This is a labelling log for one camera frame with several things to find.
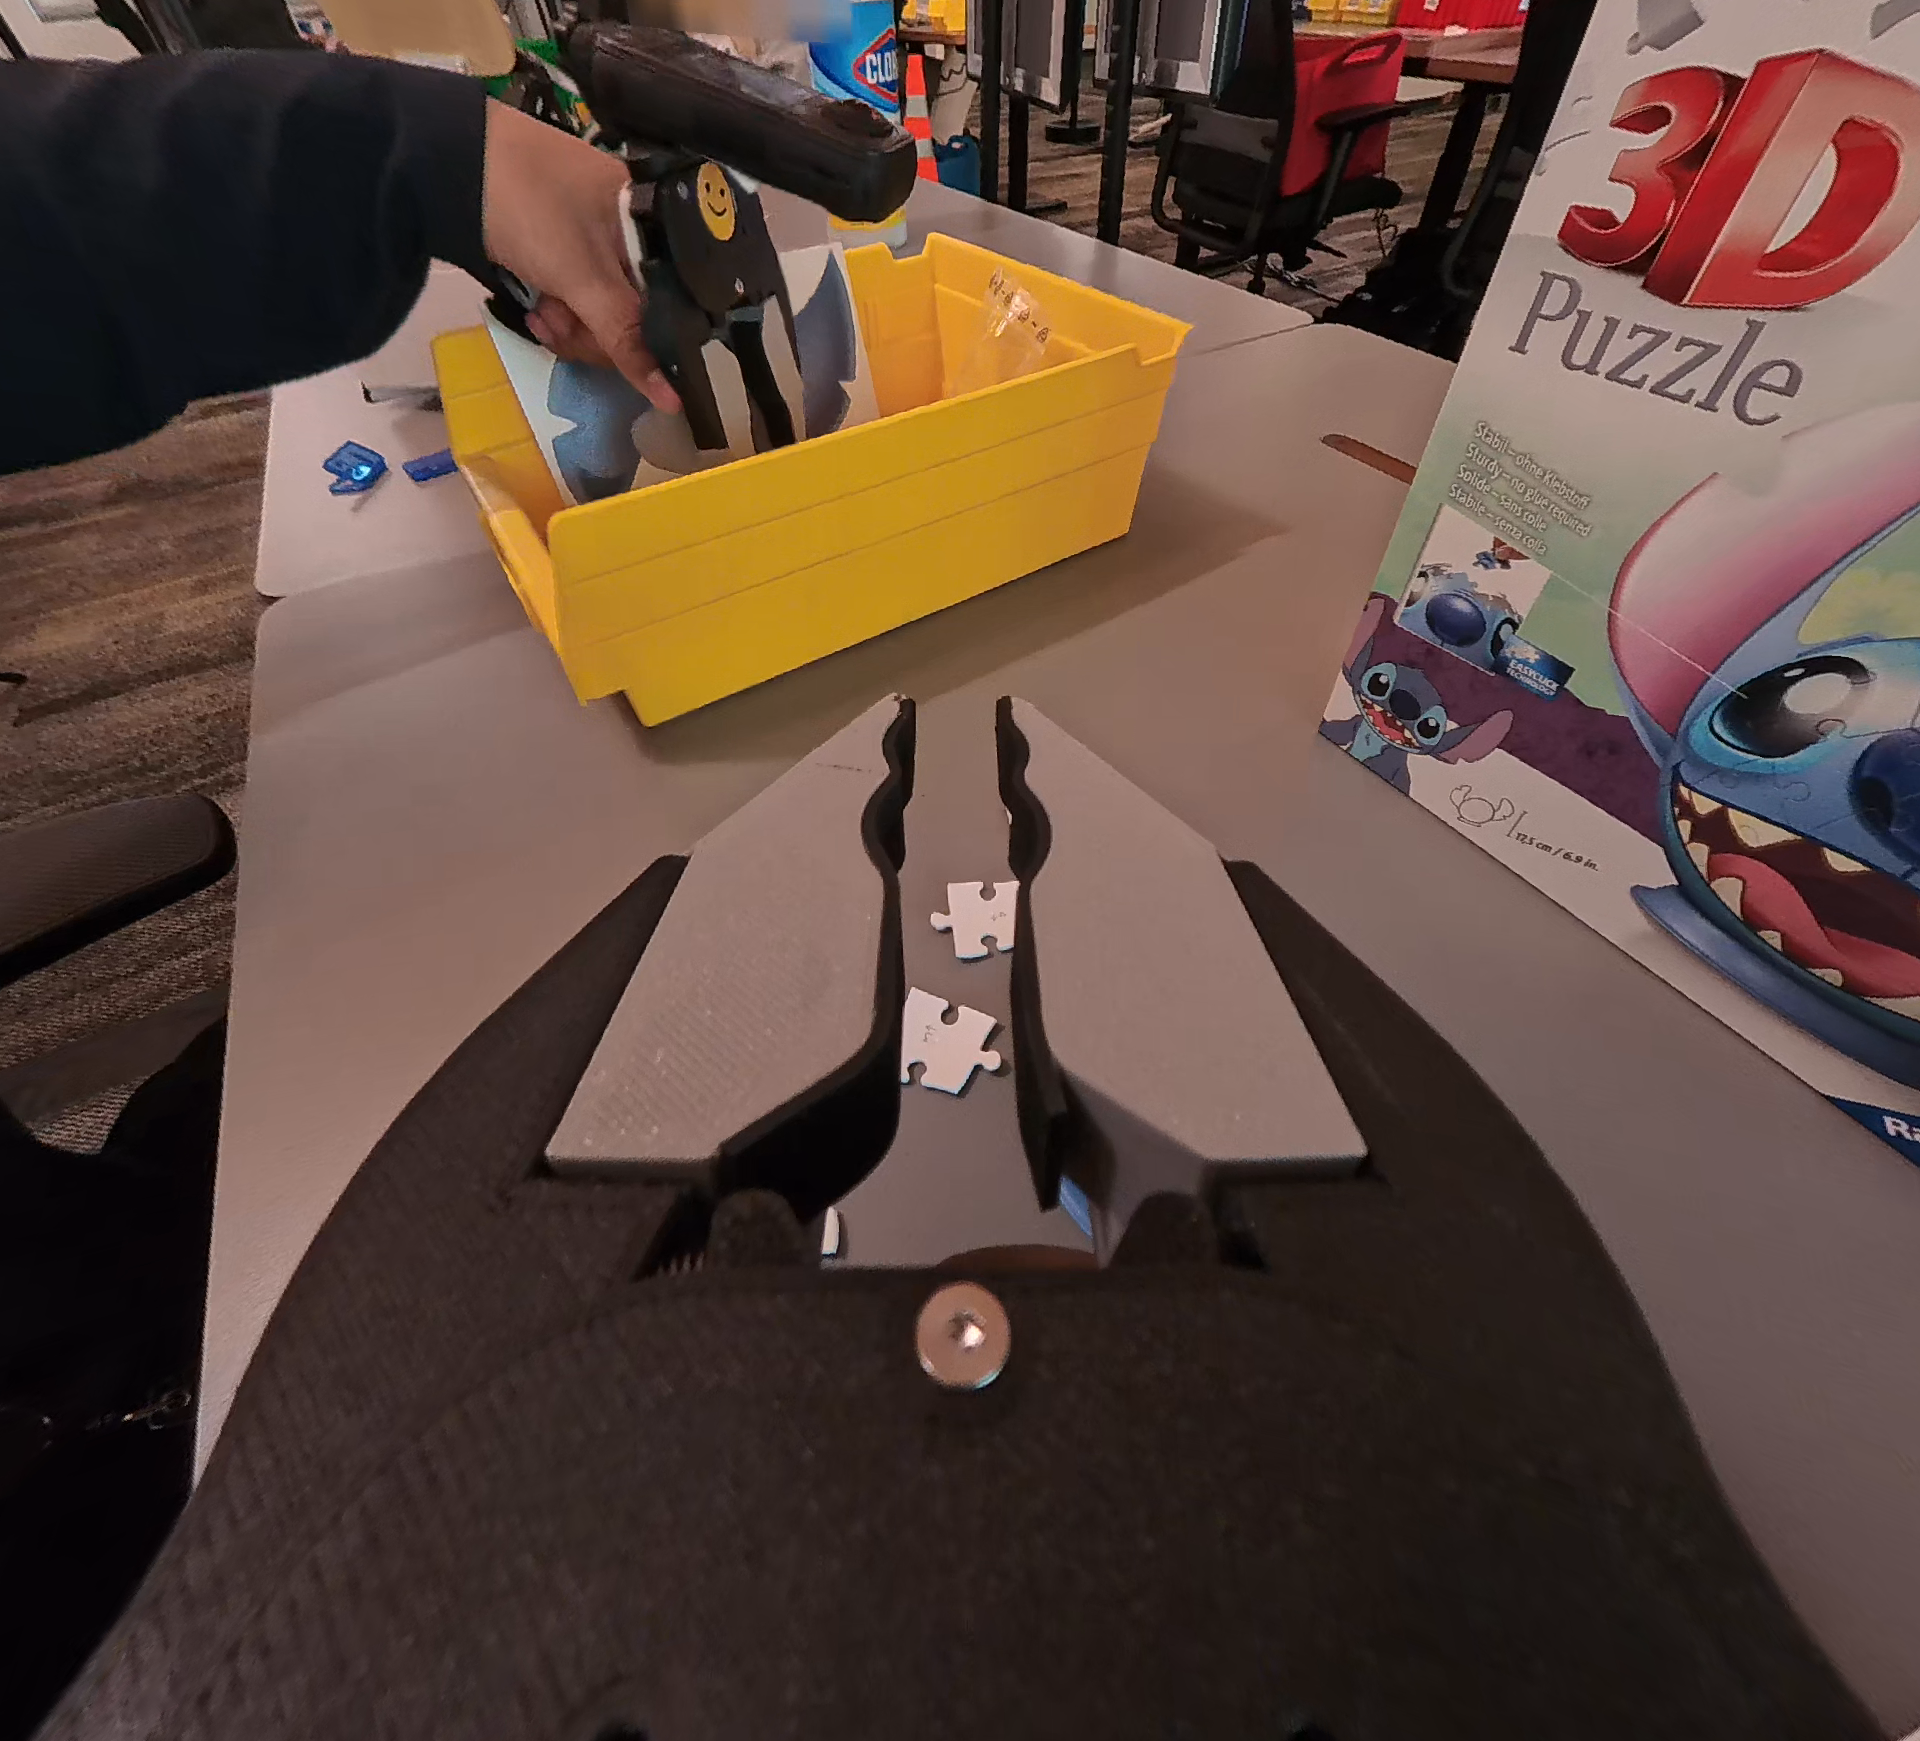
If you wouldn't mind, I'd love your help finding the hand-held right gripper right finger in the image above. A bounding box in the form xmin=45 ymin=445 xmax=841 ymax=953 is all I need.
xmin=995 ymin=694 xmax=1371 ymax=1271

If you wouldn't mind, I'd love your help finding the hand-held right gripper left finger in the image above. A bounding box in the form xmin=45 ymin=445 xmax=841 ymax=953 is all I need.
xmin=542 ymin=694 xmax=921 ymax=1224

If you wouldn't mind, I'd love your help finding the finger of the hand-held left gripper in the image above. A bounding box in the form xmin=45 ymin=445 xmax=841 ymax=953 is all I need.
xmin=642 ymin=287 xmax=732 ymax=456
xmin=721 ymin=299 xmax=806 ymax=453

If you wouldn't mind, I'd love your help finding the yellow plastic bin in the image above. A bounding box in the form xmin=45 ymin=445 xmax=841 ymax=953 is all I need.
xmin=432 ymin=231 xmax=1194 ymax=731

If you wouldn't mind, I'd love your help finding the person's left forearm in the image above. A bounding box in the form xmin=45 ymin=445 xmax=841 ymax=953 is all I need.
xmin=0 ymin=48 xmax=499 ymax=477

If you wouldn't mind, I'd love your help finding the printed cardboard puzzle box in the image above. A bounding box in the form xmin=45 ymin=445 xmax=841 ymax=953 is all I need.
xmin=1316 ymin=0 xmax=1920 ymax=1173

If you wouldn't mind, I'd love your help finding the person's left hand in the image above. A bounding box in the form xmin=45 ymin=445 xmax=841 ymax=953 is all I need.
xmin=481 ymin=99 xmax=687 ymax=413

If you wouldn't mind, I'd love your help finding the blue ear cutout sheet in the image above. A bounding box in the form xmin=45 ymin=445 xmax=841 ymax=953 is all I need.
xmin=476 ymin=240 xmax=888 ymax=505

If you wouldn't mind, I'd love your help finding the cleaning wipes canister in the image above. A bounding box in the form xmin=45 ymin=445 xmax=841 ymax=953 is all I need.
xmin=806 ymin=0 xmax=919 ymax=253

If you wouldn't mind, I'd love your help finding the clear plastic bag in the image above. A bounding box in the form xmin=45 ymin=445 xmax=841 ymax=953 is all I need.
xmin=961 ymin=269 xmax=1090 ymax=393

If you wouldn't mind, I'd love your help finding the black and red office chair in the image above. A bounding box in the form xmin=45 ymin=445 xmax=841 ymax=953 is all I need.
xmin=1155 ymin=0 xmax=1488 ymax=273

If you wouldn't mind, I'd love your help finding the person's dark jacket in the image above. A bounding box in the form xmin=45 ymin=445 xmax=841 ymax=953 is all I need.
xmin=0 ymin=1020 xmax=231 ymax=1741

